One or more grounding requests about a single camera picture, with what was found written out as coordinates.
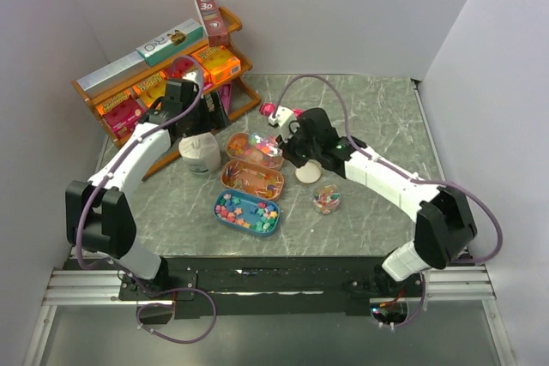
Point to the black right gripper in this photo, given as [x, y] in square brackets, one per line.
[295, 130]

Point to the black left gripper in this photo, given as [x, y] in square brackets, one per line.
[214, 120]

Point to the gold jar lid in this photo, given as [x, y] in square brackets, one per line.
[309, 173]

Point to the silver metal scoop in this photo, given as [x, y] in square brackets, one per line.
[268, 146]

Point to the clear plastic jar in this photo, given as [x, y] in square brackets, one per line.
[326, 198]

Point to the pink tin of lollipops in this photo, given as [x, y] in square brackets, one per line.
[253, 179]

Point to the blue tin of star candies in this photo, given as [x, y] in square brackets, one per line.
[247, 213]

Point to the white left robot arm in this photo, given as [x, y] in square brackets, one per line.
[98, 214]

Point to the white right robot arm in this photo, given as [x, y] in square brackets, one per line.
[444, 224]

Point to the pink slim box upright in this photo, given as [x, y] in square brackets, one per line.
[225, 93]

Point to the white toilet paper roll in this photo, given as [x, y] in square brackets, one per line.
[200, 153]

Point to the wooden three-tier shelf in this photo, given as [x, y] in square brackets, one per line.
[243, 97]

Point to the pink box on table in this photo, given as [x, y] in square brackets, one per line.
[268, 109]

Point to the orange sponge box right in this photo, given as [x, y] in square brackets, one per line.
[219, 63]

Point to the pink tin of gummies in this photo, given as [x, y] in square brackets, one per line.
[239, 148]

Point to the red orange sponge box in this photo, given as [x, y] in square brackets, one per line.
[182, 68]

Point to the orange sponge box middle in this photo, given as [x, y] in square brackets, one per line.
[151, 88]

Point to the red tall carton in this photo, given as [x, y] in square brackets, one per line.
[212, 22]

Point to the teal long box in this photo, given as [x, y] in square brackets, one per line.
[171, 42]

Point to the pink sponge box left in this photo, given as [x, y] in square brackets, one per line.
[121, 112]

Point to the silver long box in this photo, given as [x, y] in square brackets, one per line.
[112, 74]

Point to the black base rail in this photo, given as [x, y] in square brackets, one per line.
[244, 285]

